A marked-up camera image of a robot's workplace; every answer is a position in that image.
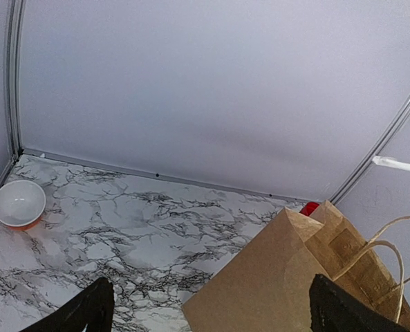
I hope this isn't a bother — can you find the left aluminium frame post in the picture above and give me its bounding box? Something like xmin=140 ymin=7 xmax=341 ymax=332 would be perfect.
xmin=4 ymin=0 xmax=26 ymax=163

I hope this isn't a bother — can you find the aluminium frame post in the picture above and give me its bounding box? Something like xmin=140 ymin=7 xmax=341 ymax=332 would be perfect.
xmin=4 ymin=0 xmax=26 ymax=163
xmin=329 ymin=94 xmax=410 ymax=204

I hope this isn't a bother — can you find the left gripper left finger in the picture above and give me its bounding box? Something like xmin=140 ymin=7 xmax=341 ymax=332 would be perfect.
xmin=22 ymin=277 xmax=115 ymax=332

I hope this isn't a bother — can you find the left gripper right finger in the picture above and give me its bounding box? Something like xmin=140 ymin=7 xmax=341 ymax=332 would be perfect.
xmin=309 ymin=274 xmax=408 ymax=331

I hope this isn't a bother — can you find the white stirrer right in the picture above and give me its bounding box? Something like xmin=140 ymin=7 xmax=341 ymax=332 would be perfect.
xmin=372 ymin=156 xmax=410 ymax=172

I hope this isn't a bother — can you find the orange white bowl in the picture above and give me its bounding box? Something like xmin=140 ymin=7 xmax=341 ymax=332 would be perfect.
xmin=0 ymin=180 xmax=46 ymax=230

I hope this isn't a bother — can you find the right aluminium frame post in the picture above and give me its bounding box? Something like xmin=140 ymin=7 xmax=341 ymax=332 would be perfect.
xmin=329 ymin=94 xmax=410 ymax=204

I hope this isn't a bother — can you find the red cylindrical holder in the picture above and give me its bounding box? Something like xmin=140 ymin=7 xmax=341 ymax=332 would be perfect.
xmin=299 ymin=202 xmax=319 ymax=216

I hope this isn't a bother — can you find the brown paper bag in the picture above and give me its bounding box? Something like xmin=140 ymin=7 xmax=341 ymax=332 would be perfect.
xmin=183 ymin=202 xmax=410 ymax=331

